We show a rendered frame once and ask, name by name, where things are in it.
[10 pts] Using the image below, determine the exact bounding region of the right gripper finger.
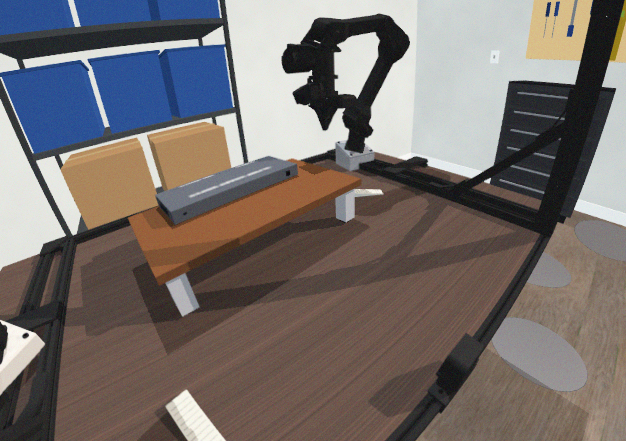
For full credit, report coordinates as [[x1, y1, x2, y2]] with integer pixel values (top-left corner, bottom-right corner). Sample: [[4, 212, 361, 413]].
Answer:
[[318, 106, 338, 131], [308, 104, 324, 131]]

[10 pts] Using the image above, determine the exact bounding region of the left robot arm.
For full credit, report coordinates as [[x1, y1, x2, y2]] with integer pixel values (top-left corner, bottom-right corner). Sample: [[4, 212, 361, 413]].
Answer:
[[0, 322, 8, 364]]

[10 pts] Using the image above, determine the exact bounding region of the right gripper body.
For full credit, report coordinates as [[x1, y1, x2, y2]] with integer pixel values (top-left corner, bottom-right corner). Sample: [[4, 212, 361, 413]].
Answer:
[[309, 71, 357, 109]]

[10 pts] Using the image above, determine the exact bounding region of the brown wooden stand with white legs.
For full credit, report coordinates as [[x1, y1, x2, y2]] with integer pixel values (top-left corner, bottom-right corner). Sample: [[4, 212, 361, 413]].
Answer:
[[128, 158, 361, 317]]

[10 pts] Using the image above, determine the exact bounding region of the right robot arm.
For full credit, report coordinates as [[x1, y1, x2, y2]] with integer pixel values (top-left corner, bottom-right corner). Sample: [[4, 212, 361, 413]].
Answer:
[[282, 14, 410, 153]]

